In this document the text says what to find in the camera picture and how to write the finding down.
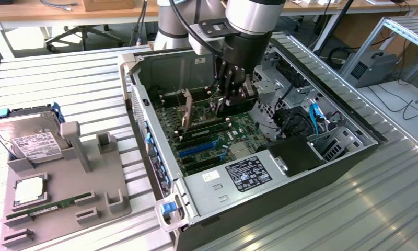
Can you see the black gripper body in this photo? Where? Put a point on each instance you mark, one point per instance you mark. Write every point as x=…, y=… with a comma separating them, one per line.
x=246, y=49

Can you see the graphics card with metal bracket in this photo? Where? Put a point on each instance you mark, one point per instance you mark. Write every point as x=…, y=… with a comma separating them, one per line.
x=204, y=111

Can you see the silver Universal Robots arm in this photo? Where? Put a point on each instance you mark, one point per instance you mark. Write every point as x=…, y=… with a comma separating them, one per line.
x=255, y=15

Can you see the black RAM slot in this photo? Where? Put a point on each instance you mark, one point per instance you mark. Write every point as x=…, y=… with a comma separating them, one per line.
x=200, y=97
x=200, y=90

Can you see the silver drive cage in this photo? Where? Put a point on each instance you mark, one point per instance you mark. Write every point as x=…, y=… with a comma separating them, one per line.
x=275, y=85

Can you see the green motherboard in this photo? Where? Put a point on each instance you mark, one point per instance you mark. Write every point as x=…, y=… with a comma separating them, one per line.
x=238, y=128

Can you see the thin locking lever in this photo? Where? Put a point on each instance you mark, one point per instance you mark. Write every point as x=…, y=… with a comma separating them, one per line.
x=178, y=98

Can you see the black office chair base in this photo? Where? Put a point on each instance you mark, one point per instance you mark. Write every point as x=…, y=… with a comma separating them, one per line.
x=298, y=20

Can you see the RAM stick with white label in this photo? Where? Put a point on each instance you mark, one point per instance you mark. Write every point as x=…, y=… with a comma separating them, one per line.
x=199, y=134

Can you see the silver chipset heatsink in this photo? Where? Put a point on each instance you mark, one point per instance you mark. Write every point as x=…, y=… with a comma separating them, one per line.
x=242, y=151

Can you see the black expansion slot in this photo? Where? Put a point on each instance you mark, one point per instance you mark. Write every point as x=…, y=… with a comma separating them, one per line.
x=195, y=142
x=202, y=161

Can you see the blue expansion slot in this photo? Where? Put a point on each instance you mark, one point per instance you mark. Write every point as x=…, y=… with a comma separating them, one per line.
x=199, y=149

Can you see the black slanted pole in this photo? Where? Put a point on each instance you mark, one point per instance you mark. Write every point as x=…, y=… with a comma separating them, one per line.
x=335, y=23

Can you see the black plastic shroud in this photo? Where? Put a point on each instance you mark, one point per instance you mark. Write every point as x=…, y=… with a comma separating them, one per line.
x=296, y=157

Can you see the silver disk bay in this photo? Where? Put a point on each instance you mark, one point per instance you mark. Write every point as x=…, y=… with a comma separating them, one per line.
x=338, y=141

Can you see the grey computer tower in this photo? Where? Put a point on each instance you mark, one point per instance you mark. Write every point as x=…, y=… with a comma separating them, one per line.
x=374, y=68

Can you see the silver power supply with label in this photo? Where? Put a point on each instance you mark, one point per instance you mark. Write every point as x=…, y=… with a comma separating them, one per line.
x=210, y=193

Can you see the long wooden desk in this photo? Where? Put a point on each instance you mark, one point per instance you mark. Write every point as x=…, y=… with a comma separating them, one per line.
x=387, y=8

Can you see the wooden box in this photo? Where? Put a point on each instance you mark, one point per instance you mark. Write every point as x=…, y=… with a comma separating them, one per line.
x=104, y=5

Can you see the open black PC case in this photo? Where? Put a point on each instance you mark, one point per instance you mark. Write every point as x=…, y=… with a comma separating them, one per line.
x=300, y=198

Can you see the office chair with grey base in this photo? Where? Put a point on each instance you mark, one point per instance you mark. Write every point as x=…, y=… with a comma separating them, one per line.
x=86, y=32

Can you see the blue case latch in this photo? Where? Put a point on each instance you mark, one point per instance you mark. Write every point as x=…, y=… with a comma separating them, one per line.
x=168, y=208

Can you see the silver hard disk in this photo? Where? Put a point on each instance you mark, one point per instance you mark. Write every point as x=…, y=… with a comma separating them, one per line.
x=31, y=141

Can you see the grey parts rack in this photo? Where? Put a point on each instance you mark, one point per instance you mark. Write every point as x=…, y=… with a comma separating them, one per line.
x=63, y=188

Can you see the green RAM stick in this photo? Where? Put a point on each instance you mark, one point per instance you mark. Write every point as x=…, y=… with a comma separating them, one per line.
x=48, y=207

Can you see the silver CPU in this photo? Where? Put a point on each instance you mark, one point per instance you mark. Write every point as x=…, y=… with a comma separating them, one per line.
x=28, y=190

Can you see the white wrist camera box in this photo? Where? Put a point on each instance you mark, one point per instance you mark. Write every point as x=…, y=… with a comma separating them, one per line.
x=204, y=43

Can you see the aluminium frame rack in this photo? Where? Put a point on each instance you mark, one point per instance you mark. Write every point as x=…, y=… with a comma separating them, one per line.
x=411, y=28

